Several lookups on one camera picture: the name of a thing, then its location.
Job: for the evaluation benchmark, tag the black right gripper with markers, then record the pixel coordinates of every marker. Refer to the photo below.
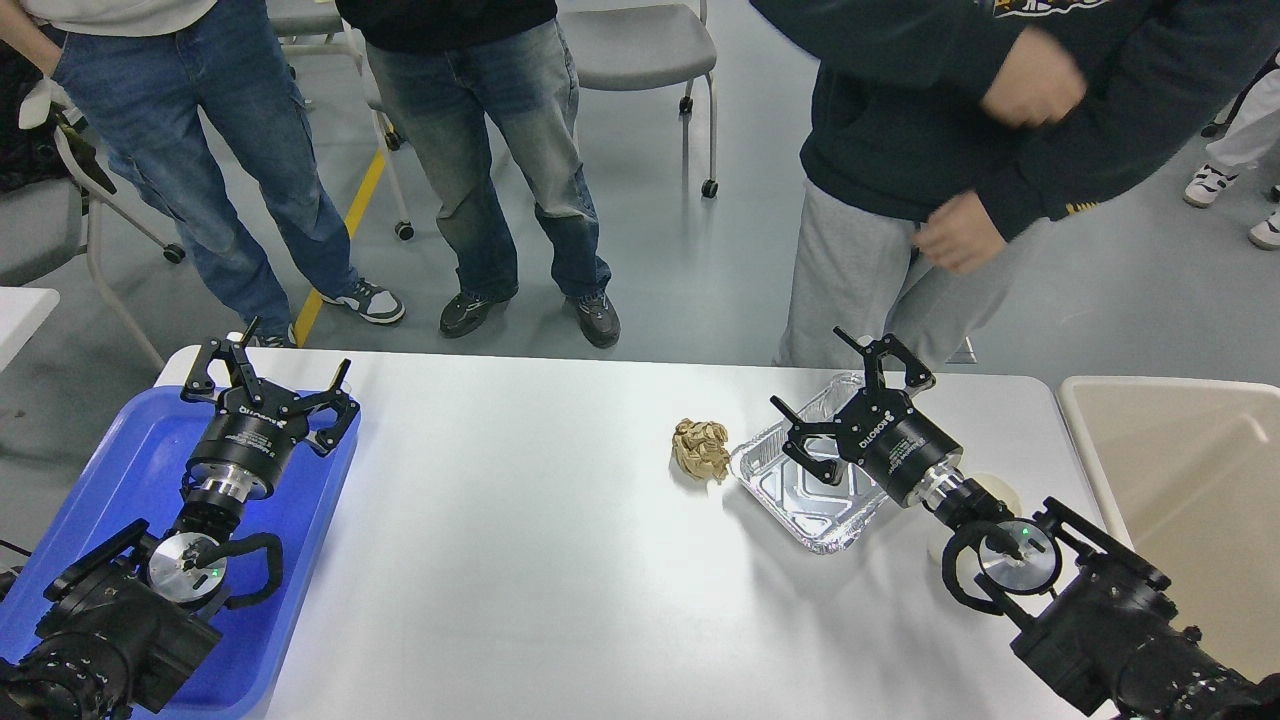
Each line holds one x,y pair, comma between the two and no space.
893,439

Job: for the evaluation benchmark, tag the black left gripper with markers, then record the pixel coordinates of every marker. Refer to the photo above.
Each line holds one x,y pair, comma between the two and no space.
254,443

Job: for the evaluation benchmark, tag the white paper cup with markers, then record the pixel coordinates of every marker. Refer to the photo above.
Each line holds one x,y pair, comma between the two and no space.
995,486

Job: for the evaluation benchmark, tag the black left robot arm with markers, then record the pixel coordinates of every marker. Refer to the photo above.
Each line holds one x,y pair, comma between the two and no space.
170,580

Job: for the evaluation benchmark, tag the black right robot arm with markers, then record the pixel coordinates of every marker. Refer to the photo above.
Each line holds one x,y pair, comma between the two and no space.
1094,618

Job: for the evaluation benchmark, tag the aluminium foil tray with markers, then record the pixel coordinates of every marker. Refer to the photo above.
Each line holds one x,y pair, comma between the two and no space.
825,519

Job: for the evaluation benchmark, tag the blue plastic tray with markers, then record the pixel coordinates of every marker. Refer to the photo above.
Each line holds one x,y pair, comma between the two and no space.
135,474

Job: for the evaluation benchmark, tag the crumpled brown paper ball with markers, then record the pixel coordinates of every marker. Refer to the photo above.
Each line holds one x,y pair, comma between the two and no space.
700,449

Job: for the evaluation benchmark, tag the white side table corner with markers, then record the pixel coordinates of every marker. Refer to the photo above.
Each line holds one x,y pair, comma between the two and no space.
23,311

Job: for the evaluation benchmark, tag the grey chair at left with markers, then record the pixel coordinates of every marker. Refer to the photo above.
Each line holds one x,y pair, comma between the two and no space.
60,219

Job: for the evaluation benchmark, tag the person in grey sweatpants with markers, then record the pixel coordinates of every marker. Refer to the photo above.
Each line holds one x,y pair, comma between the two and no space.
948,136

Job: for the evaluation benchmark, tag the beige plastic bin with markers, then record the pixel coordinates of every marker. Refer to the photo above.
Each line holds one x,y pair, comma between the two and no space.
1188,471

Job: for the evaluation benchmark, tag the person in blue jeans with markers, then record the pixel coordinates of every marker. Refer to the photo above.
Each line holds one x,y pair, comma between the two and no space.
147,75

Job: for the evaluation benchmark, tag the person in faded jeans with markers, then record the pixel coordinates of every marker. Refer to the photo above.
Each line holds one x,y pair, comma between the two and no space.
448,70

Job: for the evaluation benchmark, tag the grey chair behind table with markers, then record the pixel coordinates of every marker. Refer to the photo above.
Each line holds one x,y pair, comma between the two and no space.
637,48

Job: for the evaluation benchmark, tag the person with white sneakers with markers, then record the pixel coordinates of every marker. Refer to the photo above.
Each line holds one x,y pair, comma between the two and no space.
1252,131

